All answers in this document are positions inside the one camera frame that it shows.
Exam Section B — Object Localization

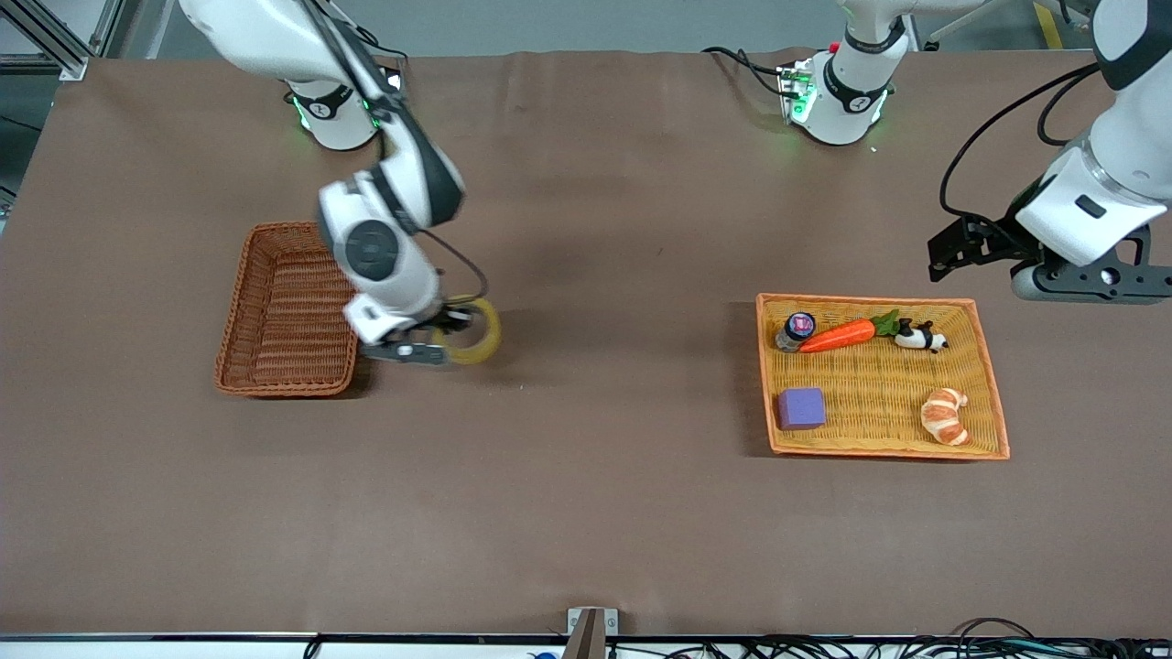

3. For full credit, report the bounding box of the clear yellowish tape roll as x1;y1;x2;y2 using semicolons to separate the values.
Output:
430;295;503;367

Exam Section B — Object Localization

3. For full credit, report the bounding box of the brown wicker basket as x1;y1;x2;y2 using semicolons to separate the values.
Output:
213;220;373;398

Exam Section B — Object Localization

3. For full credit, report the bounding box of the orange yellow wicker basket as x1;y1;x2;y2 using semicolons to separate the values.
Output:
756;293;1011;460

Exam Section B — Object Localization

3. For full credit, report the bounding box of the black white panda toy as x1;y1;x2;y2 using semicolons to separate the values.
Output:
893;319;950;354

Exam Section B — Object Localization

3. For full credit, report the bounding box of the orange toy carrot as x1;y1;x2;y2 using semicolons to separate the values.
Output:
798;309;903;354

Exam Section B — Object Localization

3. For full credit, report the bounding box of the toy croissant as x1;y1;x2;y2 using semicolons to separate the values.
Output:
920;387;971;447

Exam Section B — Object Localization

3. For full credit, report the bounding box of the small bottle purple cap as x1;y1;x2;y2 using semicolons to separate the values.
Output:
776;311;818;353

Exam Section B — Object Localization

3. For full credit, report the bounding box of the brown table cover mat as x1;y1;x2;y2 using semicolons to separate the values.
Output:
0;48;1172;638

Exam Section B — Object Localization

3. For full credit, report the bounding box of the grey metal strut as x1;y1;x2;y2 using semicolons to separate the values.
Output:
923;0;992;49

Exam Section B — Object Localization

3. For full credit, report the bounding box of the purple foam cube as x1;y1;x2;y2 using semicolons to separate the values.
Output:
776;387;828;431

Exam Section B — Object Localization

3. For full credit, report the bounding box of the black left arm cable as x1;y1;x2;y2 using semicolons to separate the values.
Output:
939;59;1101;222

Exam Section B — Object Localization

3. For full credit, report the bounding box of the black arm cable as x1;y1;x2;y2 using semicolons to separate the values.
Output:
939;59;1101;222
417;227;491;303

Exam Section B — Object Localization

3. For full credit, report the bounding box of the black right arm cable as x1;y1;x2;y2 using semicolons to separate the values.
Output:
417;227;491;303

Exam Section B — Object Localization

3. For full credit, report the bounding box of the black right base cable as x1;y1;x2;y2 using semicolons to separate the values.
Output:
353;26;410;92

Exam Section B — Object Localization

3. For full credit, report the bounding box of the black base cable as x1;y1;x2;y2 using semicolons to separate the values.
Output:
353;26;410;92
701;46;790;100

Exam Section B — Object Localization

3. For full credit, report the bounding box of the black left base cable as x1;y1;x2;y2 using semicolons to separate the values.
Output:
701;46;790;100

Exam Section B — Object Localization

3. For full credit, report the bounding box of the metal table edge bracket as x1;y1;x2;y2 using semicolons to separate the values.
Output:
567;607;620;659

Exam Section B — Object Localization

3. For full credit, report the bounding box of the black cable bundle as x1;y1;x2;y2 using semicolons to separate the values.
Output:
302;618;1172;659

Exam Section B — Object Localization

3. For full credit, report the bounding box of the aluminium frame profile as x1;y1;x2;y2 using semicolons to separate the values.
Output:
0;0;147;81

